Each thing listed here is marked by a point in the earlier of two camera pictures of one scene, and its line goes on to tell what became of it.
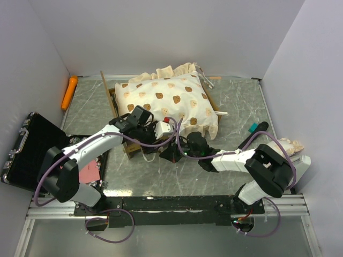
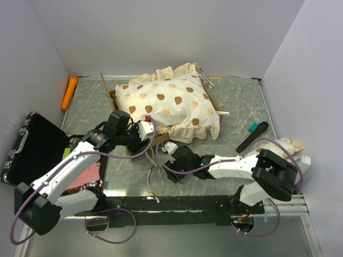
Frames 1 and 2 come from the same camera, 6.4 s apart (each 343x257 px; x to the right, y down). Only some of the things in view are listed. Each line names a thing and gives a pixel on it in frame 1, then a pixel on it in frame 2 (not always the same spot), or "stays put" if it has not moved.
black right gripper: (171, 153) to (173, 178)
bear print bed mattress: (181, 92) stays put
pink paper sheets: (89, 173) stays put
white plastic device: (301, 164) stays put
